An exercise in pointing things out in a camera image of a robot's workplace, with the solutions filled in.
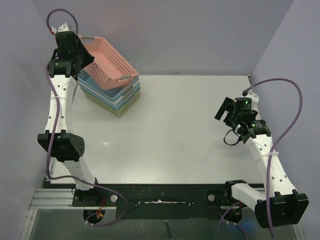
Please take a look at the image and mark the pink plastic basket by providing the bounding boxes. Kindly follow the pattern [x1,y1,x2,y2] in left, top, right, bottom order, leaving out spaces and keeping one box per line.
[79,35,139,90]

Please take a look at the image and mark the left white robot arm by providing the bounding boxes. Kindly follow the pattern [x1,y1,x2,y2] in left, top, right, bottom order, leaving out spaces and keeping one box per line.
[37,30,102,206]

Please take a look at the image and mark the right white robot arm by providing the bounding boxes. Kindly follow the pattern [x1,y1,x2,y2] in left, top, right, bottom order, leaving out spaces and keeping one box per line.
[214,97,309,229]

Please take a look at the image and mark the blue plastic basket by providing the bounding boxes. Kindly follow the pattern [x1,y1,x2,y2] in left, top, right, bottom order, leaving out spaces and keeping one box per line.
[78,70,140,110]

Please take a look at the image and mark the white plastic basket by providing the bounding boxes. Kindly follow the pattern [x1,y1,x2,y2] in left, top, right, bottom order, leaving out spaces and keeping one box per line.
[80,84,140,109]

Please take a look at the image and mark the green plastic basket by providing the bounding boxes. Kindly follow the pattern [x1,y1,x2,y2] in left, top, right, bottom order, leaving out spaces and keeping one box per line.
[82,89,140,118]

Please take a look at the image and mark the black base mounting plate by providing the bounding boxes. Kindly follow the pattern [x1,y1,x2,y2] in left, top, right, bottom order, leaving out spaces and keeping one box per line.
[71,184,236,224]

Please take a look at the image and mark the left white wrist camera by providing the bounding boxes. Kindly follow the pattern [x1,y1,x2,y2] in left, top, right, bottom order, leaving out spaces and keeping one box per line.
[50,22,70,35]

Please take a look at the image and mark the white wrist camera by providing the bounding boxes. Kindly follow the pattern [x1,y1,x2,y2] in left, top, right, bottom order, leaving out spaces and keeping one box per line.
[50,22,70,35]
[242,90,259,108]

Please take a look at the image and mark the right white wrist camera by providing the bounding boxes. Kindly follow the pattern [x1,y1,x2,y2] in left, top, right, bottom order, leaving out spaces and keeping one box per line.
[242,90,259,108]

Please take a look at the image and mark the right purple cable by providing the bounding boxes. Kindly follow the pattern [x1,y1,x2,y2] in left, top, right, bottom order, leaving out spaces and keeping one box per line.
[241,78,304,238]

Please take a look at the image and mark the aluminium frame rail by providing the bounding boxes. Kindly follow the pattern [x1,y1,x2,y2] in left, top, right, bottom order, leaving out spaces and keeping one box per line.
[28,188,118,211]

